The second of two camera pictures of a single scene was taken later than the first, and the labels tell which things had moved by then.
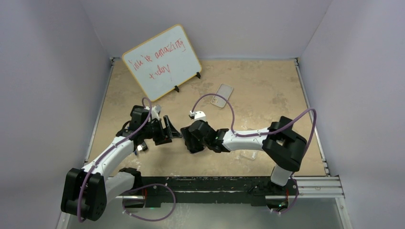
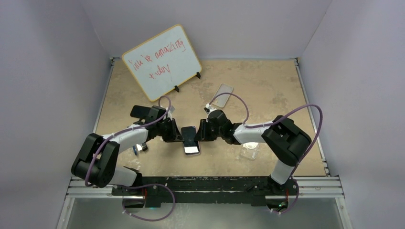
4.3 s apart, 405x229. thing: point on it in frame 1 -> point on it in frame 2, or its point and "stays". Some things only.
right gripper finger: (191, 142) -> (202, 134)
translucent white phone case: (224, 90) stays
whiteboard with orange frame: (165, 60) stays
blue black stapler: (141, 147) stays
